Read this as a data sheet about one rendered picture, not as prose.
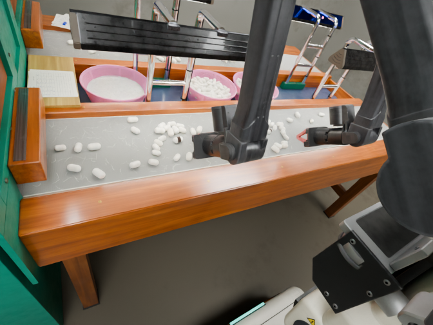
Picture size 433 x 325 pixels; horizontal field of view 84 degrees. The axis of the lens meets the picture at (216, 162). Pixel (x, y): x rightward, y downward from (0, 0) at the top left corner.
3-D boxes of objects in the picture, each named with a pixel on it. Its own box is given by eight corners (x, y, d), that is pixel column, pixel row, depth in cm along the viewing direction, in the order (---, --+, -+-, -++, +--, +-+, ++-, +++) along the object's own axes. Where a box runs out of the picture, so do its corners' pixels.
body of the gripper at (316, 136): (304, 128, 84) (322, 127, 78) (323, 126, 89) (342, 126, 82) (304, 146, 85) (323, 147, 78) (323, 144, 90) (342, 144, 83)
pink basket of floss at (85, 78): (160, 101, 113) (162, 83, 107) (123, 129, 94) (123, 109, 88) (111, 77, 116) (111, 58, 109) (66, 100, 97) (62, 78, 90)
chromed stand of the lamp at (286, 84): (303, 89, 169) (343, 20, 138) (281, 89, 160) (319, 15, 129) (287, 75, 179) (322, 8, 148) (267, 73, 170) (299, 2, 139)
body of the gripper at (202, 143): (190, 134, 64) (202, 135, 57) (223, 131, 68) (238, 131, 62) (192, 158, 65) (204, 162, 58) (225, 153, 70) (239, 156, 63)
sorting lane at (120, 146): (397, 138, 146) (399, 136, 144) (25, 202, 61) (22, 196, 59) (360, 108, 162) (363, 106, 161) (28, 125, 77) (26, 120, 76)
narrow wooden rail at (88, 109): (354, 116, 167) (365, 102, 159) (33, 140, 82) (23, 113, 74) (348, 111, 170) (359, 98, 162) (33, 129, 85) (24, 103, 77)
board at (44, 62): (80, 107, 83) (80, 104, 82) (26, 108, 76) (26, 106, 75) (73, 59, 101) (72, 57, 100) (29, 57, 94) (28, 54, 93)
